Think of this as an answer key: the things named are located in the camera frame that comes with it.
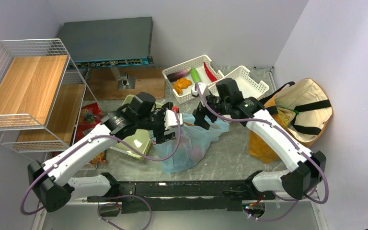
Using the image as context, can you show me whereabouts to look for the red snack packet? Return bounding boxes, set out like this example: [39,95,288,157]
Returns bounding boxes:
[74,102,105,143]

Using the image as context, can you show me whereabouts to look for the white basket with vegetables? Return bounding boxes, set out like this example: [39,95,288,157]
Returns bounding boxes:
[162,55,224,104]

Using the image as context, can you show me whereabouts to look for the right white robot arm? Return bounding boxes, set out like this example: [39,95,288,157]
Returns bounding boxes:
[192,79,329,204]

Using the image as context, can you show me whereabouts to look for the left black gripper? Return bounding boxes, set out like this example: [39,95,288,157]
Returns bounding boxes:
[137,103,176,143]

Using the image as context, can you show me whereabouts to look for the green toy cucumber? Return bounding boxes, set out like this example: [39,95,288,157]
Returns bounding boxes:
[190,68,202,84]

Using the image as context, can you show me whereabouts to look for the light green plastic basket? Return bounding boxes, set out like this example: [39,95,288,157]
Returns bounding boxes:
[108,95,150,160]

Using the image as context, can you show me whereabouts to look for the red toy chili pepper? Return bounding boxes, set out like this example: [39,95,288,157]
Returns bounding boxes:
[203,62,218,82]

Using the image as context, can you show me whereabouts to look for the empty white plastic basket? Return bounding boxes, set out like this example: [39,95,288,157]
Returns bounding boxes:
[208,65,270,99]

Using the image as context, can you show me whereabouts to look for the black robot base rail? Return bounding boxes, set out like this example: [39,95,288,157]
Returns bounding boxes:
[87,180,274,214]

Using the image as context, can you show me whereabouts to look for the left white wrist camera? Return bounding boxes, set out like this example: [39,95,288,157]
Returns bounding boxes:
[164,109,184,131]

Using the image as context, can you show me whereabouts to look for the white wire shelf rack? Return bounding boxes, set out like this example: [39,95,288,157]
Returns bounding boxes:
[0,38,96,155]

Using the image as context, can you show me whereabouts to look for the yellow canvas tote bag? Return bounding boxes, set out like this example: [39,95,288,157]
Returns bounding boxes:
[260,78,333,147]

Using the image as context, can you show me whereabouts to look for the purple toy eggplant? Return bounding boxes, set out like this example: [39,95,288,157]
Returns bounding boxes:
[167,69,190,82]

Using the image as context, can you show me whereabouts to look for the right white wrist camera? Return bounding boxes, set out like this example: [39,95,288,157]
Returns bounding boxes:
[191,82,208,97]

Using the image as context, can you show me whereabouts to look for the orange toy ginger root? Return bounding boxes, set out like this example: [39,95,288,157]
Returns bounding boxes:
[172,78,193,94]

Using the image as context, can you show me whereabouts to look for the grey metal camera stand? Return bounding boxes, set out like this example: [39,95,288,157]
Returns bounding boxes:
[110,67,136,90]

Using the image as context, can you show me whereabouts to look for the blue printed plastic grocery bag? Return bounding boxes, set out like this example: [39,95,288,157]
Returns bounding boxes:
[161,114,230,174]

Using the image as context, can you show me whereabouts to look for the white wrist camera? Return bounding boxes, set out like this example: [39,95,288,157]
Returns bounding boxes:
[164,109,184,131]
[191,82,208,97]

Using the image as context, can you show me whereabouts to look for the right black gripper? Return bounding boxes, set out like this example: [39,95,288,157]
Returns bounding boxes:
[193,91,231,129]

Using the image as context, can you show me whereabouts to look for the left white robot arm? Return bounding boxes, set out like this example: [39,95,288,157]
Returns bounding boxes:
[25,92,184,212]

